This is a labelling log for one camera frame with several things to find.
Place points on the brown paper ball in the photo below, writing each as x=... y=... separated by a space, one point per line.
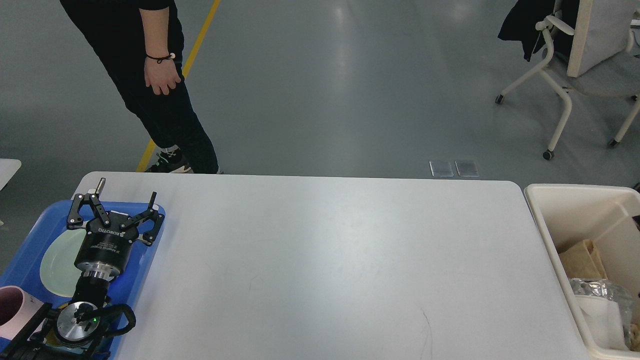
x=634 y=337

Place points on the pink mug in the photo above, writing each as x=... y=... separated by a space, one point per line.
x=17 y=307

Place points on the white side table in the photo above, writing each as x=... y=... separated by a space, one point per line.
x=8 y=168

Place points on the green plate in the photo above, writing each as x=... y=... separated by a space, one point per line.
x=57 y=271

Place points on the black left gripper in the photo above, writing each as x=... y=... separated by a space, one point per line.
x=107 y=247

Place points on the beige plastic bin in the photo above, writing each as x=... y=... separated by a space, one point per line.
x=565 y=214

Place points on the brown paper bag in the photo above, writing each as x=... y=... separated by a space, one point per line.
x=583 y=261

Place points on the white office chair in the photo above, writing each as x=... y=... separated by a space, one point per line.
x=587 y=49

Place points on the white paper cup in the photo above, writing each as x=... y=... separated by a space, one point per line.
x=603 y=318

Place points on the person in black sneakers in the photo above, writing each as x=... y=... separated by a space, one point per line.
x=140 y=44

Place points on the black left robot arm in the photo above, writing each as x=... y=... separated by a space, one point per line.
x=92 y=317

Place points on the aluminium foil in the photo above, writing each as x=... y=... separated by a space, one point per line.
x=608 y=290

